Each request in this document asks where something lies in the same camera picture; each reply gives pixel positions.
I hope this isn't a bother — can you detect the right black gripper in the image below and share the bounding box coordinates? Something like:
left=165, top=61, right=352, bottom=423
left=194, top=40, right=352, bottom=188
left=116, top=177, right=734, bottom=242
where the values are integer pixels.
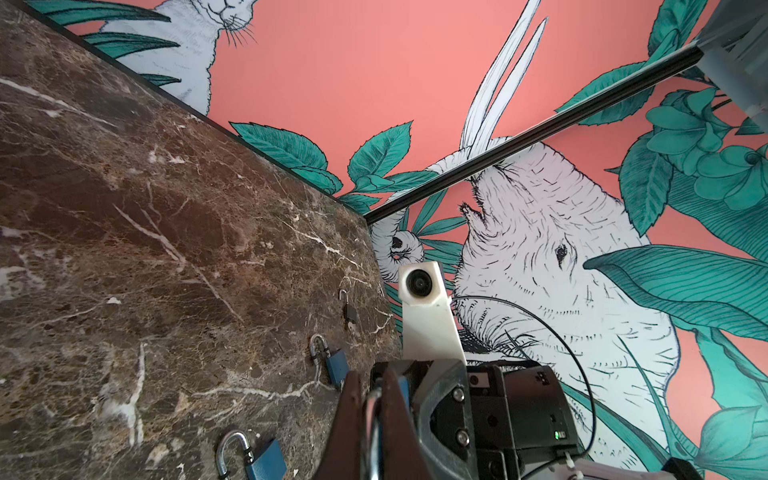
left=371, top=360, right=584, bottom=479

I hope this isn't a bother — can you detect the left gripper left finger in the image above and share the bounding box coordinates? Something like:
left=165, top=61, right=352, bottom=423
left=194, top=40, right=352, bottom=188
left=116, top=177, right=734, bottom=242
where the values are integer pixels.
left=313, top=371, right=364, bottom=480

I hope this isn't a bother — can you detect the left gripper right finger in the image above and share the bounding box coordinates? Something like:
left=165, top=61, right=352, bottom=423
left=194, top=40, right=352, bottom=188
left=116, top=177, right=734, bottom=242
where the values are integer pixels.
left=382, top=369, right=432, bottom=480

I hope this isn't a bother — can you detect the blue padlock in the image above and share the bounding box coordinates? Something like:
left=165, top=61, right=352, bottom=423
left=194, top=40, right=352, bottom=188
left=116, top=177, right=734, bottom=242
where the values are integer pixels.
left=360, top=378, right=409, bottom=479
left=215, top=430, right=287, bottom=480
left=308, top=334, right=350, bottom=391

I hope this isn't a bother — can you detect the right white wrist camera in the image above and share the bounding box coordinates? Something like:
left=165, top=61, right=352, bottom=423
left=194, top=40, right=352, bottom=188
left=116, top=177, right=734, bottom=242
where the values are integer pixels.
left=398, top=261, right=467, bottom=366

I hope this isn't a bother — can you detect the thin black cable right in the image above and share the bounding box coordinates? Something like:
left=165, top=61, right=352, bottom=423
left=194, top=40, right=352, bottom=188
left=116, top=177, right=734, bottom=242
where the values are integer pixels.
left=453, top=293, right=598, bottom=463

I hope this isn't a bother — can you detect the right black frame post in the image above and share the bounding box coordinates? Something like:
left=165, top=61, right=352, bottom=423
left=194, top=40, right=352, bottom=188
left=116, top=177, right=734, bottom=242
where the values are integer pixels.
left=364, top=44, right=703, bottom=226

